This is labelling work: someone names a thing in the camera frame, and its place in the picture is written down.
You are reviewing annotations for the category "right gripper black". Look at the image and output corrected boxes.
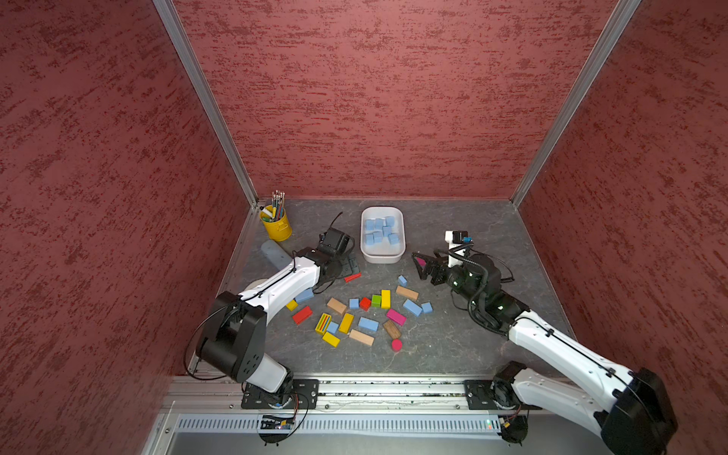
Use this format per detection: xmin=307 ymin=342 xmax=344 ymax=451
xmin=411 ymin=247 xmax=483 ymax=306

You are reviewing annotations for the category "long blue block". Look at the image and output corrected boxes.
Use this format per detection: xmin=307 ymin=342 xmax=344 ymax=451
xmin=295 ymin=288 xmax=315 ymax=303
xmin=403 ymin=300 xmax=423 ymax=317

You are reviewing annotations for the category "white plastic tub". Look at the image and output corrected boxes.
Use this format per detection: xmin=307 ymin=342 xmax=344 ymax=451
xmin=359 ymin=206 xmax=406 ymax=265

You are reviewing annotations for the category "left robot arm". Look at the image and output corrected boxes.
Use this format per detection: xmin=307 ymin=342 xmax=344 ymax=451
xmin=195 ymin=248 xmax=351 ymax=394

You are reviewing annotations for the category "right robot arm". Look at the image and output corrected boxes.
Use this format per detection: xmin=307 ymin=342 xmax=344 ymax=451
xmin=413 ymin=245 xmax=678 ymax=454

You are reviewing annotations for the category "tan block right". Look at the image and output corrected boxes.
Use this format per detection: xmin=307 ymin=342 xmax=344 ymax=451
xmin=395 ymin=286 xmax=419 ymax=301

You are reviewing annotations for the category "tan block left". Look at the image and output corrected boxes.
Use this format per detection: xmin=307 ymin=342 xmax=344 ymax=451
xmin=326 ymin=298 xmax=347 ymax=316

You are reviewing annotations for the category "yellow upright block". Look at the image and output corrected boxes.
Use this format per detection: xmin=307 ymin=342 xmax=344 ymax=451
xmin=381 ymin=290 xmax=392 ymax=309

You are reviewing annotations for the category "magenta block centre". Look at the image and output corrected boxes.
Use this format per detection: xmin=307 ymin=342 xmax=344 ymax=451
xmin=386 ymin=309 xmax=407 ymax=326

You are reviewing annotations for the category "striped yellow block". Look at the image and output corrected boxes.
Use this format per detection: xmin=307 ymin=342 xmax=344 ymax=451
xmin=315 ymin=313 xmax=332 ymax=336

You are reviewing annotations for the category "yellow long block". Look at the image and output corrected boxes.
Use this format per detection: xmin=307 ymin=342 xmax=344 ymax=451
xmin=339 ymin=313 xmax=355 ymax=334

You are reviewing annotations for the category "red block left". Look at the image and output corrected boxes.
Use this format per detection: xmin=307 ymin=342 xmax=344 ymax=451
xmin=292 ymin=306 xmax=313 ymax=325

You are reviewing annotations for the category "tan long block bottom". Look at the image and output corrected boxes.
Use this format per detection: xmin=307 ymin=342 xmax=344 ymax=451
xmin=349 ymin=330 xmax=375 ymax=347

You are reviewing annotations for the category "grey glasses case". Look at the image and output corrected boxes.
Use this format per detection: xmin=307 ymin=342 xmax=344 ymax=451
xmin=261 ymin=240 xmax=292 ymax=270

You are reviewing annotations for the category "dark wood block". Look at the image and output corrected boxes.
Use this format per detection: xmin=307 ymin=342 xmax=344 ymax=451
xmin=383 ymin=320 xmax=401 ymax=339

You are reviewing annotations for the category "yellow block bottom left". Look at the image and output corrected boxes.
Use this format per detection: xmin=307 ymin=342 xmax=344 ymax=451
xmin=322 ymin=332 xmax=340 ymax=347

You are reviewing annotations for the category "yellow pencil bucket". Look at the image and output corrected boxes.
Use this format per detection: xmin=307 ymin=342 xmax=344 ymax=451
xmin=260 ymin=206 xmax=293 ymax=242

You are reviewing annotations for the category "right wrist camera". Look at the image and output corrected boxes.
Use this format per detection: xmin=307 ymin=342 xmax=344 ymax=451
xmin=445 ymin=231 xmax=472 ymax=267

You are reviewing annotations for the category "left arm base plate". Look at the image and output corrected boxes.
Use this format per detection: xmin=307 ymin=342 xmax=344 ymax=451
xmin=241 ymin=378 xmax=320 ymax=411

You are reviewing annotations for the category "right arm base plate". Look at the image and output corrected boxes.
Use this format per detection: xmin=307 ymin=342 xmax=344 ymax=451
xmin=464 ymin=379 xmax=540 ymax=413

